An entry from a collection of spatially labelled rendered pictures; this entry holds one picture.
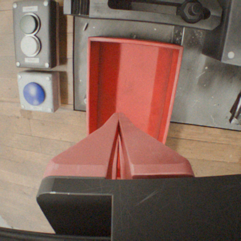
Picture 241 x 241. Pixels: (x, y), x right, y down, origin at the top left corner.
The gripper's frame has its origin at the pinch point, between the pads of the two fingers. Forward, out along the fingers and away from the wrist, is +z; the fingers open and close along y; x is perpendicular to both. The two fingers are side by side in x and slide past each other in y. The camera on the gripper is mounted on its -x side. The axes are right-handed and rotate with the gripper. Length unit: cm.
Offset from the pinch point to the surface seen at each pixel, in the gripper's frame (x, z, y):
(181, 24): -5.0, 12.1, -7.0
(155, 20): -5.3, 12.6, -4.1
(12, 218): 51, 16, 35
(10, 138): 18.8, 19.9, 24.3
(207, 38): -2.8, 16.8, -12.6
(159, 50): -0.3, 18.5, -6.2
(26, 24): -4.6, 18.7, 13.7
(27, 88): 5.2, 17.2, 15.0
